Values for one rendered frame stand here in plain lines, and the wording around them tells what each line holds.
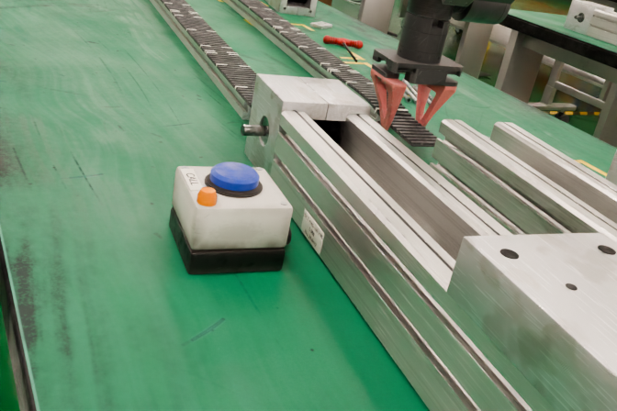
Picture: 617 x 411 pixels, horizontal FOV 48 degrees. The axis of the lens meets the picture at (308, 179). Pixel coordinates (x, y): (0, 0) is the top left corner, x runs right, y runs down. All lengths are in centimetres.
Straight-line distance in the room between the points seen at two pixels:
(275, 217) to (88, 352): 18
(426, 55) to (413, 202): 32
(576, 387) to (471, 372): 9
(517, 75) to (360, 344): 222
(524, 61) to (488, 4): 176
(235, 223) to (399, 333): 15
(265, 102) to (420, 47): 24
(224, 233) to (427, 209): 17
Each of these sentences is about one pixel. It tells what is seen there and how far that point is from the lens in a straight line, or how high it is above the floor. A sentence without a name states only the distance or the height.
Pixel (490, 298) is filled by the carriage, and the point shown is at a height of 89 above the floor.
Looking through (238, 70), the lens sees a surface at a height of 81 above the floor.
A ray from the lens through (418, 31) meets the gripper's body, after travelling 89.
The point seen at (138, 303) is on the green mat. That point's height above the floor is 78.
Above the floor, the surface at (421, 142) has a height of 80.
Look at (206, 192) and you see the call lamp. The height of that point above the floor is 85.
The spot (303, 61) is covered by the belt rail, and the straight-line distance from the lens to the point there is 122.
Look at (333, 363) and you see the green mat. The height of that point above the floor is 78.
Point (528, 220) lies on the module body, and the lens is 67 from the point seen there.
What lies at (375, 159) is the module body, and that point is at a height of 85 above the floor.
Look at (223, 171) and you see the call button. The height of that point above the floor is 85.
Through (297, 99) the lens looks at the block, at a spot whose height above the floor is 87.
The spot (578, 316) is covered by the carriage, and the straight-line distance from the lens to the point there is 38.
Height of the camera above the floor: 108
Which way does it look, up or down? 23 degrees down
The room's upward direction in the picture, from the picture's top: 11 degrees clockwise
